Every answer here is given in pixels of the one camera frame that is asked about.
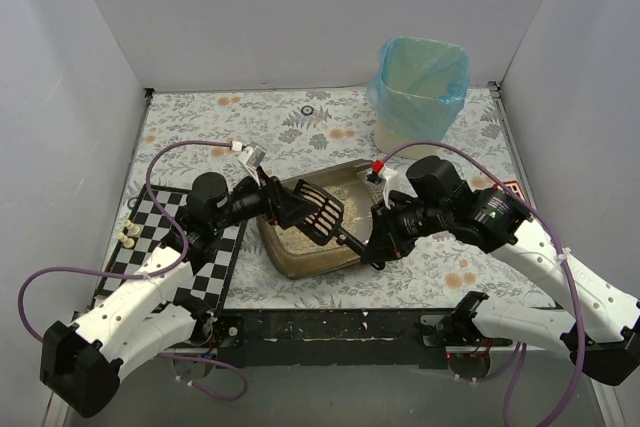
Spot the red toy block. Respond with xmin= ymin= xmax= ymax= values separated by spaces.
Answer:
xmin=504 ymin=180 xmax=526 ymax=201

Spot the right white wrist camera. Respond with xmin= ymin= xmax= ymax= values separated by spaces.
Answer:
xmin=366 ymin=160 xmax=399 ymax=209

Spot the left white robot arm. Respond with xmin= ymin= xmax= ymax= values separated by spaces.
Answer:
xmin=40 ymin=172 xmax=318 ymax=418

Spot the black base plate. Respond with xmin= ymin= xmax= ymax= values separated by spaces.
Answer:
xmin=149 ymin=307 xmax=494 ymax=369

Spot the purple cable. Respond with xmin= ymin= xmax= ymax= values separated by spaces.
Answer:
xmin=382 ymin=141 xmax=589 ymax=427
xmin=18 ymin=140 xmax=250 ymax=402

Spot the black white chessboard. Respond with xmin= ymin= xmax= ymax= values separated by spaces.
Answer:
xmin=94 ymin=183 xmax=247 ymax=313

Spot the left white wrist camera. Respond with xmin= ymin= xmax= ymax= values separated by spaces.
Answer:
xmin=231 ymin=140 xmax=266 ymax=183

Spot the brown plastic litter box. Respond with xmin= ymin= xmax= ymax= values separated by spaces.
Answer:
xmin=257 ymin=159 xmax=382 ymax=279

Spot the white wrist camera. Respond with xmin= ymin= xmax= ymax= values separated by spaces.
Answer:
xmin=231 ymin=140 xmax=266 ymax=183
xmin=366 ymin=160 xmax=399 ymax=209

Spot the black litter scoop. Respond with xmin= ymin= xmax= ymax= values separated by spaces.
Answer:
xmin=293 ymin=180 xmax=365 ymax=258

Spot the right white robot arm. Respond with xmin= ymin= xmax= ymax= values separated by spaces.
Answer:
xmin=361 ymin=156 xmax=639 ymax=386

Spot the beige trash bin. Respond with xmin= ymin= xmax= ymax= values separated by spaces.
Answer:
xmin=373 ymin=119 xmax=438 ymax=160

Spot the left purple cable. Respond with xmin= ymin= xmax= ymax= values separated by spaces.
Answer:
xmin=18 ymin=140 xmax=250 ymax=402

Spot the blue plastic bin liner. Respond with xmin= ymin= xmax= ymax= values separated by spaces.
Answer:
xmin=367 ymin=37 xmax=470 ymax=141

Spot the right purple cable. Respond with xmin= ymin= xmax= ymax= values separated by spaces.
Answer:
xmin=382 ymin=141 xmax=589 ymax=427

